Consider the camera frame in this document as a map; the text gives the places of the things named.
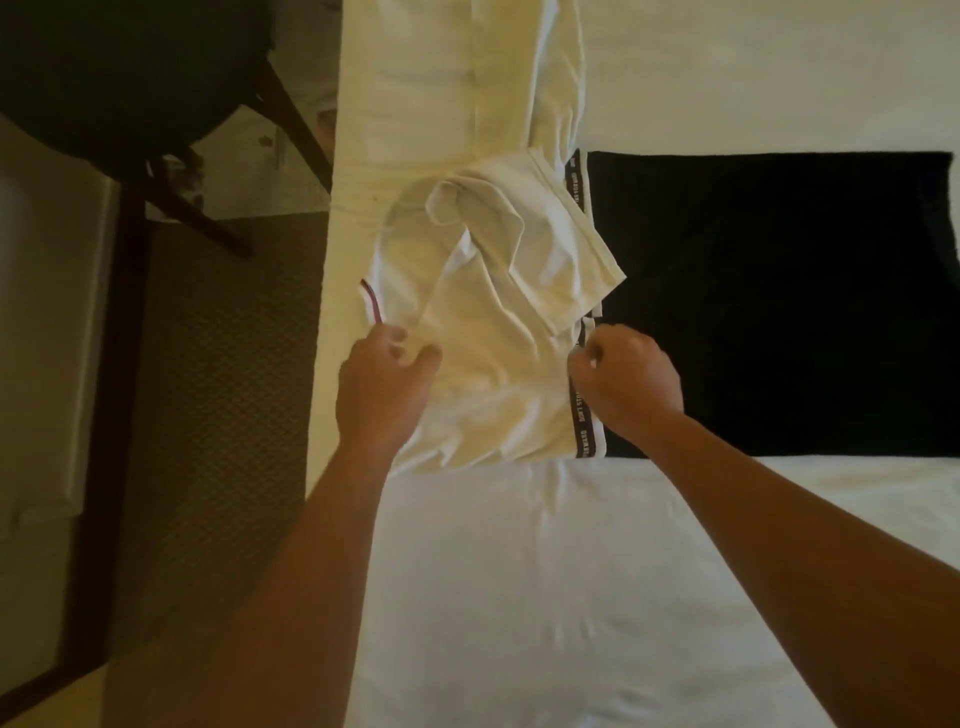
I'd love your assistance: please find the person's left forearm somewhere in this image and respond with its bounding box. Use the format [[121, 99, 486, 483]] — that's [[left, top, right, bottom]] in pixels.
[[105, 439, 398, 728]]

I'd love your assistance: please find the person's left hand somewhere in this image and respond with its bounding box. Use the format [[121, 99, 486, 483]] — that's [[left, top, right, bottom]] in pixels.
[[334, 322, 446, 459]]

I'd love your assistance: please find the person's right hand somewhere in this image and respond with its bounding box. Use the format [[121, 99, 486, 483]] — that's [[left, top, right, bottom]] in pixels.
[[567, 322, 687, 452]]

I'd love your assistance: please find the white and black t-shirt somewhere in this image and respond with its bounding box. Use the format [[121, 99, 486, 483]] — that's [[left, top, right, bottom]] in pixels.
[[360, 0, 960, 470]]

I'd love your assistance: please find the white bed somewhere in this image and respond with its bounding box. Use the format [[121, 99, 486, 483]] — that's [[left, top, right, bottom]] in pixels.
[[304, 0, 960, 728]]

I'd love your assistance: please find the black round stool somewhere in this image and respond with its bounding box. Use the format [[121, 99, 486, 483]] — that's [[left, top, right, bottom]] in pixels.
[[0, 0, 335, 260]]

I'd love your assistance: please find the person's right forearm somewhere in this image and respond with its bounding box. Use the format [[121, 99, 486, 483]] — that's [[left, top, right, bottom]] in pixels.
[[645, 412, 960, 728]]

